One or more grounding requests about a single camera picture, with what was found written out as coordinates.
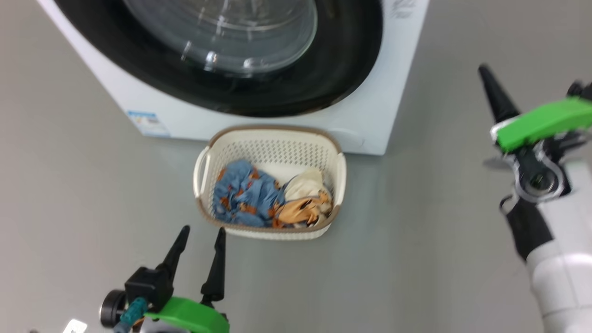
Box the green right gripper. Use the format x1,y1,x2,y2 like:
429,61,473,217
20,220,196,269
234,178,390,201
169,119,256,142
479,65,592,202

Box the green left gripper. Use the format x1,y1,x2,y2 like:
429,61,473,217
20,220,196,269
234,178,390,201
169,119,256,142
139,225,230,333

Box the blue patterned garment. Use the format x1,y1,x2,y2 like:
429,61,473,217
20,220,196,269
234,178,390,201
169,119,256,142
213,160,287,228

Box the cream and orange garment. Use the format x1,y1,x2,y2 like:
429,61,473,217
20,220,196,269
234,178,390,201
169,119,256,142
273,167,334,228

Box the black glass washing machine door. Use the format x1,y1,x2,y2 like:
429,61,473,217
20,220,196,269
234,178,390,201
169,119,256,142
53,0,383,117

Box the white front-load washing machine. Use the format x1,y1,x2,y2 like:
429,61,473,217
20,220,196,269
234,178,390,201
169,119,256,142
37,0,431,155

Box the cream perforated laundry basket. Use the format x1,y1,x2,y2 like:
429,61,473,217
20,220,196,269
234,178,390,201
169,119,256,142
193,125,347,240

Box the small printed text label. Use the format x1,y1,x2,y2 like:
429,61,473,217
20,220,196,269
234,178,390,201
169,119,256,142
391,0,419,19

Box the blue energy label sticker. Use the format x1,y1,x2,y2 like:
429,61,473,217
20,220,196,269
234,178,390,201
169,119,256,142
127,110,171,138

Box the round white filter cover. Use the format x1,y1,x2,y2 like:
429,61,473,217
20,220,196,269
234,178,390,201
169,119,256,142
340,129,366,149

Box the teal left camera connector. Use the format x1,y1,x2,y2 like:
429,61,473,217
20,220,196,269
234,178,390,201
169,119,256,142
113,297,148,333

